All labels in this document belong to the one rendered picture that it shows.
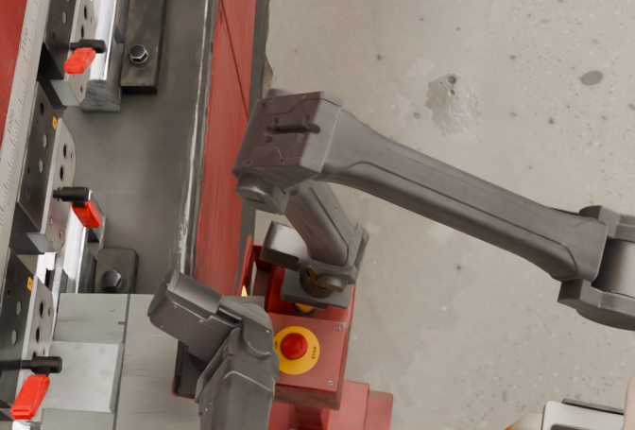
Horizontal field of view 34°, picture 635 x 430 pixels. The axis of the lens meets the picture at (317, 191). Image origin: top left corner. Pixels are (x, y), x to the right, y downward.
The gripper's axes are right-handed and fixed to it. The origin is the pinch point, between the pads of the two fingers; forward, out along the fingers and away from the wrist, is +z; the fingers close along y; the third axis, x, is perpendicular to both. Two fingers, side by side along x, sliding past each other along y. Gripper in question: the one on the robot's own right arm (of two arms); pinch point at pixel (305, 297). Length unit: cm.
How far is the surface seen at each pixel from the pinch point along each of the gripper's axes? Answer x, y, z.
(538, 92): -85, -60, 59
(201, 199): -12.8, 18.5, 1.5
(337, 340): 7.6, -4.7, -6.4
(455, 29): -101, -39, 64
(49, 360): 26, 33, -38
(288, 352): 11.0, 2.4, -7.4
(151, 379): 22.0, 21.1, -22.0
